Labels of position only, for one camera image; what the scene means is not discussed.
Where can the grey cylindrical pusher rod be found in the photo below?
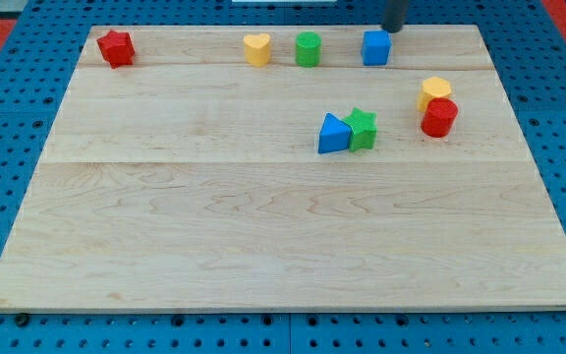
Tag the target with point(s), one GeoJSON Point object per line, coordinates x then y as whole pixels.
{"type": "Point", "coordinates": [394, 15]}

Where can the blue cube block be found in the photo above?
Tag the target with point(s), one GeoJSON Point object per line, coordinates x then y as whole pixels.
{"type": "Point", "coordinates": [376, 47]}

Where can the yellow hexagon block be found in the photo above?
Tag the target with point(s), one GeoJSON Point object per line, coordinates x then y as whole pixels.
{"type": "Point", "coordinates": [431, 88]}

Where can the green cylinder block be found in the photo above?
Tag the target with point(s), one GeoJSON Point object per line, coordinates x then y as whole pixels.
{"type": "Point", "coordinates": [308, 49]}

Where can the red cylinder block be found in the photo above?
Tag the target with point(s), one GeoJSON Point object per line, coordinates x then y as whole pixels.
{"type": "Point", "coordinates": [439, 117]}

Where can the green star block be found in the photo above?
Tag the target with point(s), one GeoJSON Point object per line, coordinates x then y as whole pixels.
{"type": "Point", "coordinates": [363, 127]}

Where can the blue triangle block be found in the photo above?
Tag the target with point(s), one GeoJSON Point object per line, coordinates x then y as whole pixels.
{"type": "Point", "coordinates": [334, 135]}

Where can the yellow heart block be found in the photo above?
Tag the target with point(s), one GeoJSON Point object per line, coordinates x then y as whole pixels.
{"type": "Point", "coordinates": [257, 49]}

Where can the light wooden board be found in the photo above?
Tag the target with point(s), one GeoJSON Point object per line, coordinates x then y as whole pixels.
{"type": "Point", "coordinates": [190, 182]}

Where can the red star block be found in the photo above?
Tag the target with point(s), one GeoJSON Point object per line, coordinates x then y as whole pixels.
{"type": "Point", "coordinates": [116, 48]}

